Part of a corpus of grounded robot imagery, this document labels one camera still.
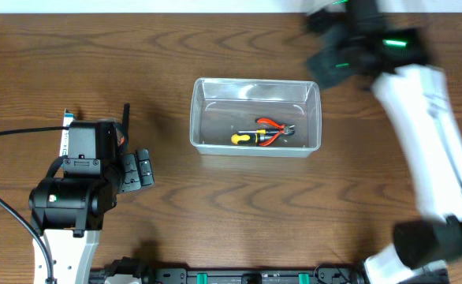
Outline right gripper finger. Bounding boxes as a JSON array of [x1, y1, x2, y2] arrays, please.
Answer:
[[306, 9, 337, 34], [306, 50, 353, 89]]

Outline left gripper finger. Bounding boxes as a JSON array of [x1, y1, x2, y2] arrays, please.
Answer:
[[121, 154, 142, 193], [136, 148, 155, 186]]

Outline small black orange hammer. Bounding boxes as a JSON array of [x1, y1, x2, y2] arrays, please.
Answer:
[[116, 103, 130, 151]]

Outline blue white screwdriver box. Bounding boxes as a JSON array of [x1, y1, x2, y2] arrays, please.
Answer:
[[59, 109, 75, 156]]

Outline red handled pliers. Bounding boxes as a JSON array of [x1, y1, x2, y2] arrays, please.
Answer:
[[255, 118, 295, 147]]

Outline clear plastic container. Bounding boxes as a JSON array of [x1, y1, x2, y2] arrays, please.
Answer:
[[189, 78, 322, 158]]

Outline thin black yellow screwdriver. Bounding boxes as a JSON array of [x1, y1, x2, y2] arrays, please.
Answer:
[[237, 128, 295, 136]]

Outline stubby yellow black screwdriver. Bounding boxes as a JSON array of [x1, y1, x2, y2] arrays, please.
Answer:
[[231, 133, 273, 145]]

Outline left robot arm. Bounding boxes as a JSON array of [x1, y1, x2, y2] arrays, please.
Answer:
[[29, 148, 154, 283]]

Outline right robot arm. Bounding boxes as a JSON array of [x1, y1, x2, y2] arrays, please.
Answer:
[[304, 0, 462, 283]]

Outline left black cable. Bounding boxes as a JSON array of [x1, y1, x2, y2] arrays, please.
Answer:
[[0, 125, 69, 284]]

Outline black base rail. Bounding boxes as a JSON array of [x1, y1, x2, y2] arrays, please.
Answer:
[[88, 257, 367, 284]]

